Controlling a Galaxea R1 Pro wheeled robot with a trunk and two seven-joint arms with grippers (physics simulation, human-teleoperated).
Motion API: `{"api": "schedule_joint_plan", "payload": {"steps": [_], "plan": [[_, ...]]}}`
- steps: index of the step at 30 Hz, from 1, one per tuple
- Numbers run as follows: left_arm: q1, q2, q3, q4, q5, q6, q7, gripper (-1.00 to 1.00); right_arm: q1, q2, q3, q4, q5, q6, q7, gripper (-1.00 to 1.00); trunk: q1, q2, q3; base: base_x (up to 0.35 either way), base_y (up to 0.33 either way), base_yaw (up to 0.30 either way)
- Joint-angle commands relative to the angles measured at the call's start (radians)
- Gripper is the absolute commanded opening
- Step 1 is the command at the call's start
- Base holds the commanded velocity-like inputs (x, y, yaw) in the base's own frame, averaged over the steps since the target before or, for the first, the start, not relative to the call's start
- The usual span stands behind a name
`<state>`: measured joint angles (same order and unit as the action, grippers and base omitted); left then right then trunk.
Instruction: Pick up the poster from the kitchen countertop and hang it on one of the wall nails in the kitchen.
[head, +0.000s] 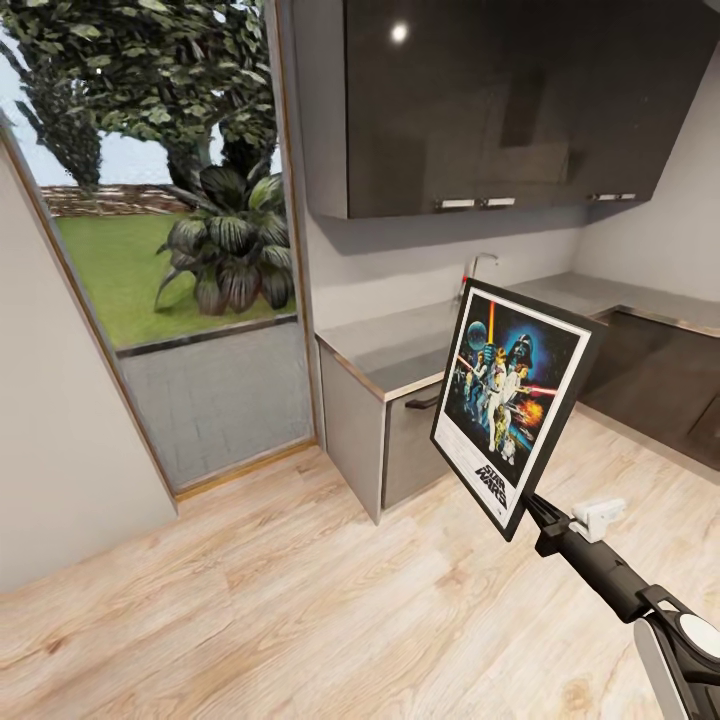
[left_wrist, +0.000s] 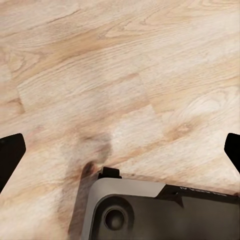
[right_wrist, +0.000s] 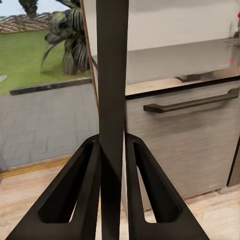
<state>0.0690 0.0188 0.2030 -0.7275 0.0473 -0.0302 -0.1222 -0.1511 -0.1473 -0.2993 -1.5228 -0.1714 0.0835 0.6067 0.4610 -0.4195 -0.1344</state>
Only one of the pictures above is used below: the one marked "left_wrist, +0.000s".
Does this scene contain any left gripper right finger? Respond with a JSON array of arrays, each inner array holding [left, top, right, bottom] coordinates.
[[224, 133, 240, 173]]

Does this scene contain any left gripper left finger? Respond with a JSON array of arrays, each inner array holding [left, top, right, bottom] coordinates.
[[0, 133, 26, 193]]

